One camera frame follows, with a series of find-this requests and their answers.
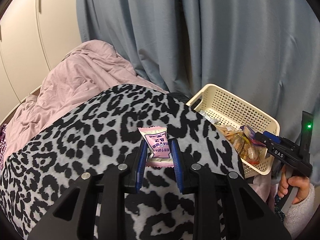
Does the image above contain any blue white wafer pack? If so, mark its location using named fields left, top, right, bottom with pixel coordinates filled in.
left=240, top=125, right=260, bottom=145

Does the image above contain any clear bag of round biscuits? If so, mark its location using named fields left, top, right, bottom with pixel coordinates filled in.
left=218, top=126, right=259, bottom=163

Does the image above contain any pink small snack packet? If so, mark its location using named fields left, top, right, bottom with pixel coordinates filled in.
left=138, top=126, right=174, bottom=168

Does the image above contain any fluffy white sleeve forearm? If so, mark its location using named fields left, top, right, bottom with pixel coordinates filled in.
left=284, top=184, right=315, bottom=239

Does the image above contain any person right hand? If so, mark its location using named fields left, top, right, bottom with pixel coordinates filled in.
left=277, top=165, right=310, bottom=204

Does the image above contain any leopard print blanket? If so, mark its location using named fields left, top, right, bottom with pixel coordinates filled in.
left=1, top=85, right=243, bottom=239

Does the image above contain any cream perforated plastic basket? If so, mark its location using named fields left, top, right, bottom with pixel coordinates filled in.
left=185, top=83, right=281, bottom=176

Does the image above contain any blue-grey curtain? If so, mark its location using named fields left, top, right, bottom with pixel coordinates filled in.
left=76, top=0, right=319, bottom=146

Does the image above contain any pink duvet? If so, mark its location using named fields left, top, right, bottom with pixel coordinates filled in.
left=3, top=40, right=163, bottom=160

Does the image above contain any purple white patterned cloth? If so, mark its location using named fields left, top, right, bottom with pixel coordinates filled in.
left=0, top=124, right=7, bottom=168

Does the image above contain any cream wardrobe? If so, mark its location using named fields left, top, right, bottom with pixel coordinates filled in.
left=1, top=0, right=81, bottom=122

